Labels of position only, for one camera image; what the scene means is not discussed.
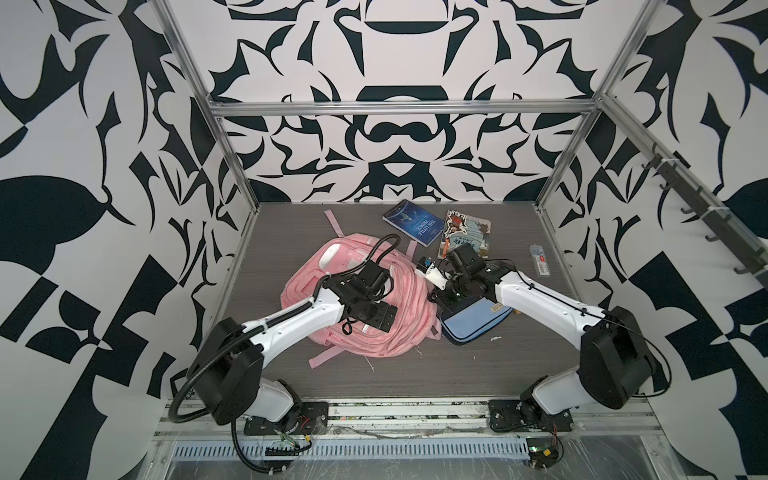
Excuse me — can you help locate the illustrated comic book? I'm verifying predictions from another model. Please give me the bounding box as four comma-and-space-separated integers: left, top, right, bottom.
437, 209, 492, 259

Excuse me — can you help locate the pink student backpack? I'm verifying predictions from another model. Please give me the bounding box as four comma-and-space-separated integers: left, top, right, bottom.
280, 210, 442, 368

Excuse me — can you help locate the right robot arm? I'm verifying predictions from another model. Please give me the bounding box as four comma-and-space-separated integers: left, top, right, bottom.
418, 245, 658, 416

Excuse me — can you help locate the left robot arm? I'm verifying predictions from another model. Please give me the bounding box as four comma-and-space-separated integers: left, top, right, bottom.
175, 261, 397, 425

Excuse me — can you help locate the blue pencil case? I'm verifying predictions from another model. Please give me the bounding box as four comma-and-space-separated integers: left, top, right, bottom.
440, 298, 513, 345

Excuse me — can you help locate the blue Little Prince book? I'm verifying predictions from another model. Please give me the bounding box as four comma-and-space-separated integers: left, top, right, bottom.
382, 200, 444, 247

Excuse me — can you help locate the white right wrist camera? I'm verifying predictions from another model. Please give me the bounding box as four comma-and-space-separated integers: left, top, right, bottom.
415, 256, 449, 291

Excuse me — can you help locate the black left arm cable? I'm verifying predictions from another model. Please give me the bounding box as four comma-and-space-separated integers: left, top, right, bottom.
167, 233, 402, 475

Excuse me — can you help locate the aluminium front rail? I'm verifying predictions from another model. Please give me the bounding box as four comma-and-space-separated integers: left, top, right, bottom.
152, 394, 661, 442

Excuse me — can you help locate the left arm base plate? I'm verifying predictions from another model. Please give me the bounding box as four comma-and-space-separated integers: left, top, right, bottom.
244, 401, 329, 436

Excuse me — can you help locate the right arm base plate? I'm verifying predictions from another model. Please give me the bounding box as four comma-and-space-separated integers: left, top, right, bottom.
488, 399, 573, 433

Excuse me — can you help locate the white perforated cable duct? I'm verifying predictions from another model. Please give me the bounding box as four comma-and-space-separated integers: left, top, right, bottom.
172, 438, 529, 461

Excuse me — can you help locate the wall hook rack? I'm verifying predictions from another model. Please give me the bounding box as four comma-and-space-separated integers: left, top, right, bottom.
640, 143, 767, 289

